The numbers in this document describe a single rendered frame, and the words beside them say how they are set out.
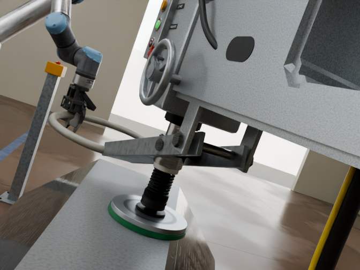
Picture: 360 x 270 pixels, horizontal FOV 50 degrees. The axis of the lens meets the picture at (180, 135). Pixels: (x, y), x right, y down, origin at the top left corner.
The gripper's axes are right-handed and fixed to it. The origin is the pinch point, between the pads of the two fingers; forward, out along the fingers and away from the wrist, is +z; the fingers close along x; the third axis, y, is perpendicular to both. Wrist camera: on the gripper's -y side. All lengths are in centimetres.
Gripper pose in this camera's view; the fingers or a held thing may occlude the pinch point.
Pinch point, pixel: (72, 128)
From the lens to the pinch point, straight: 180.8
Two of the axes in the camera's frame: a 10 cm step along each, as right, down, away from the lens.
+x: 7.4, 3.8, -5.5
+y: -5.7, -0.7, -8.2
